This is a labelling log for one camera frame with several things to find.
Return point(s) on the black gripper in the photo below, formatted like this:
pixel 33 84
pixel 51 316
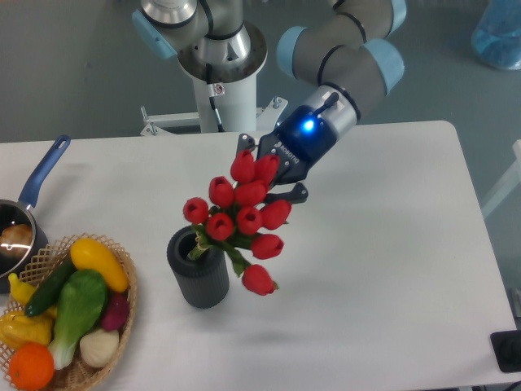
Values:
pixel 300 142

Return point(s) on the red tulip bouquet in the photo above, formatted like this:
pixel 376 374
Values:
pixel 238 215

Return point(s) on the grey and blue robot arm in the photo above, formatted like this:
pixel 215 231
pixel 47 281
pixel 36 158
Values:
pixel 349 60

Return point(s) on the dark grey ribbed vase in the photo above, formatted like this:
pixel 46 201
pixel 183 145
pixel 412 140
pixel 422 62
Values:
pixel 203 283

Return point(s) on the yellow squash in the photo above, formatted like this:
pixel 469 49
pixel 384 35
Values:
pixel 87 253

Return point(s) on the green bok choy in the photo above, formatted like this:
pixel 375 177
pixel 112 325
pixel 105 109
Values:
pixel 80 305

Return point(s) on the dark green cucumber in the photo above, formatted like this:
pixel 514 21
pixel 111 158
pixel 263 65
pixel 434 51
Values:
pixel 49 290

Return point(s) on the white garlic bulb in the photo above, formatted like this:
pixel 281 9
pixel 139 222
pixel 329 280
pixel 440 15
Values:
pixel 98 347

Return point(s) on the blue translucent plastic bag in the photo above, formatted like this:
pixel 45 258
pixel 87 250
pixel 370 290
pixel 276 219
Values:
pixel 496 39

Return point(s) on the browned bread in pan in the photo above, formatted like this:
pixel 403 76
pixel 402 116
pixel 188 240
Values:
pixel 16 241

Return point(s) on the yellow banana pepper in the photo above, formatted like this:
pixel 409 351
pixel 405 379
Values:
pixel 19 290

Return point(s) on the black device at edge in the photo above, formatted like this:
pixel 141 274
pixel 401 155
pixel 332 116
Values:
pixel 506 347

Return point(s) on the orange fruit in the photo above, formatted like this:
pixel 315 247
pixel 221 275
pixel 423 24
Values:
pixel 31 367

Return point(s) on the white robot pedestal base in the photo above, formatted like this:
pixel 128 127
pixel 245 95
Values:
pixel 224 78

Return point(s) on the white frame at right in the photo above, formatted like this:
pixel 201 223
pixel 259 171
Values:
pixel 504 185

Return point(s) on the blue handled saucepan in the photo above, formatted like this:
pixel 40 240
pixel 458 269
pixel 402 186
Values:
pixel 20 211

